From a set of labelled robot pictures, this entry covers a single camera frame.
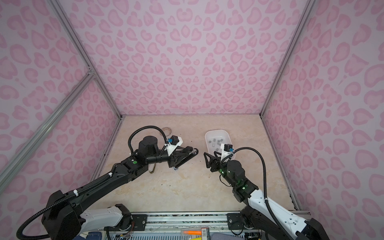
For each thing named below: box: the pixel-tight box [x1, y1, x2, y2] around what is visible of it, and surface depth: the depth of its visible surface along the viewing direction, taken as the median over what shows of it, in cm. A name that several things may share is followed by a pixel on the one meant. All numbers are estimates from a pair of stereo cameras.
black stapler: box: [186, 148, 199, 161], surface depth 75 cm
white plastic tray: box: [205, 129, 236, 160], surface depth 105 cm
